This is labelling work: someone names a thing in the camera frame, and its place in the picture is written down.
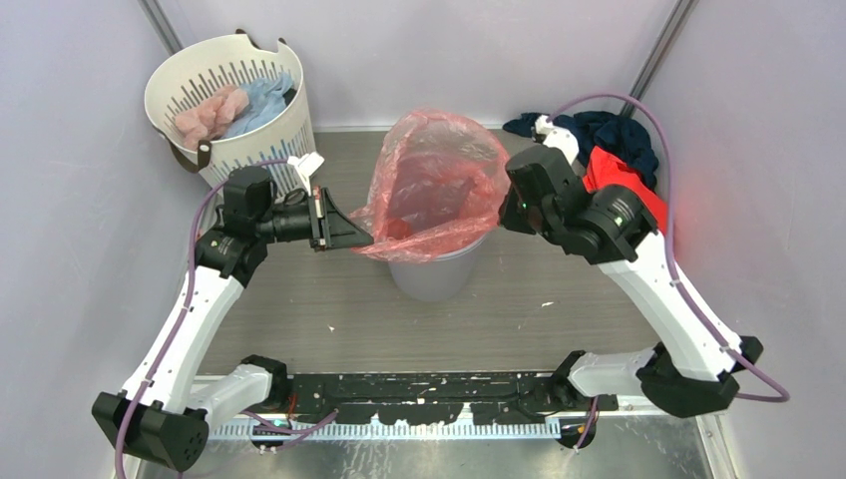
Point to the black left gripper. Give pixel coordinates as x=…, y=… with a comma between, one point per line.
x=329, y=228

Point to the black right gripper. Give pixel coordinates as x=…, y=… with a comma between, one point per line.
x=508, y=218

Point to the red plastic trash bag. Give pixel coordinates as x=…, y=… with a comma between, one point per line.
x=437, y=186

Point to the grey plastic trash bin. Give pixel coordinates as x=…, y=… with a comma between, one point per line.
x=438, y=279

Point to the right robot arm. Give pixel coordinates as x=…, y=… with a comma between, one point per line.
x=614, y=222

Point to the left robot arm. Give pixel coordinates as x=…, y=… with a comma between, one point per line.
x=156, y=417

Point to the red cloth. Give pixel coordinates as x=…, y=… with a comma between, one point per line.
x=605, y=169

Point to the navy blue cloth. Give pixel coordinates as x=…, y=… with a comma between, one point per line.
x=624, y=137

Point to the light blue plastic bag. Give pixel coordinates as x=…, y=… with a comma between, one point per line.
x=267, y=99

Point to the pink plastic bag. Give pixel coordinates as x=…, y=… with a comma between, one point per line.
x=212, y=117

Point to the white slotted laundry basket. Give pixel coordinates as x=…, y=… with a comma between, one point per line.
x=195, y=73

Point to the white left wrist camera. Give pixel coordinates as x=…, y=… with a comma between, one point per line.
x=302, y=170

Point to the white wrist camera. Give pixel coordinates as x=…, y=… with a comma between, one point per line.
x=547, y=134
x=302, y=170

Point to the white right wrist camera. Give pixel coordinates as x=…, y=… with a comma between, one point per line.
x=547, y=134

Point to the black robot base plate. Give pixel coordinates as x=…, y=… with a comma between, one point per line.
x=423, y=398

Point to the aluminium frame rail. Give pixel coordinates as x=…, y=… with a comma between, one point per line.
x=277, y=429

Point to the left aluminium corner post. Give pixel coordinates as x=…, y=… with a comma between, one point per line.
x=162, y=25

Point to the aluminium corner post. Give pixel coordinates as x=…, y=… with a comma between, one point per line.
x=162, y=25
x=669, y=32

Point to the right aluminium corner post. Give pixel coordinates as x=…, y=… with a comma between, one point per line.
x=669, y=32

